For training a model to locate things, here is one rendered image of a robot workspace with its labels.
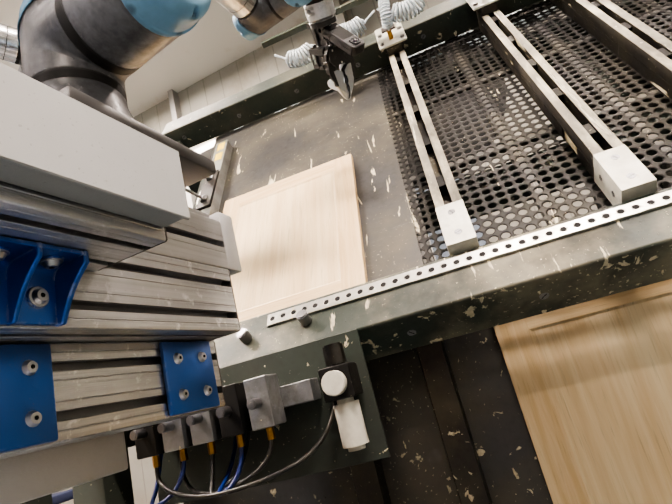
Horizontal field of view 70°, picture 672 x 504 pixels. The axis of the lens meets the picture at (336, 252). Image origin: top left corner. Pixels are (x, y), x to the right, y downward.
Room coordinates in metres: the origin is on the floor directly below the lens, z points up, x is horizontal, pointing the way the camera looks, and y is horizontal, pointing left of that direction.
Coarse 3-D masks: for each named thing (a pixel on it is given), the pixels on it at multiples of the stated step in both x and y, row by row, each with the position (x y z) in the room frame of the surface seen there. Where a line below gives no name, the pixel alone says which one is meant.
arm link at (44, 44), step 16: (32, 0) 0.46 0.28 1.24; (48, 0) 0.46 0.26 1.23; (32, 16) 0.47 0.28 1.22; (48, 16) 0.45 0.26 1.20; (64, 16) 0.44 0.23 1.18; (32, 32) 0.47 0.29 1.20; (48, 32) 0.46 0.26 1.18; (64, 32) 0.45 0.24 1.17; (32, 48) 0.47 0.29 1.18; (48, 48) 0.46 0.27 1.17; (64, 48) 0.46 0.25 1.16; (80, 48) 0.46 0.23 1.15; (32, 64) 0.47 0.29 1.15; (48, 64) 0.46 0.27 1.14; (64, 64) 0.47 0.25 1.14; (80, 64) 0.47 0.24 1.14; (96, 64) 0.48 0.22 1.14; (112, 64) 0.49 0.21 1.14
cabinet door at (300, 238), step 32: (352, 160) 1.32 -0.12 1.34; (256, 192) 1.40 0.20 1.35; (288, 192) 1.34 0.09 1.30; (320, 192) 1.28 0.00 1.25; (352, 192) 1.23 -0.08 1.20; (256, 224) 1.31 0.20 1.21; (288, 224) 1.26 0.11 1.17; (320, 224) 1.21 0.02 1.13; (352, 224) 1.16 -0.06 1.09; (256, 256) 1.23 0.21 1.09; (288, 256) 1.19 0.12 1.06; (320, 256) 1.15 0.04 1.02; (352, 256) 1.10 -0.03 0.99; (256, 288) 1.17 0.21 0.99; (288, 288) 1.13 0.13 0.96; (320, 288) 1.08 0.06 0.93
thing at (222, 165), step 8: (216, 144) 1.64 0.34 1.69; (216, 152) 1.60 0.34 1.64; (224, 152) 1.58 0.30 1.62; (216, 160) 1.57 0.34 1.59; (224, 160) 1.57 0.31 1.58; (216, 168) 1.54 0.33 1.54; (224, 168) 1.56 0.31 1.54; (224, 176) 1.54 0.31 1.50; (216, 184) 1.47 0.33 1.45; (224, 184) 1.53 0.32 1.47; (216, 192) 1.46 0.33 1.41; (216, 200) 1.45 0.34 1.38; (208, 208) 1.41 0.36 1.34; (216, 208) 1.44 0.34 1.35
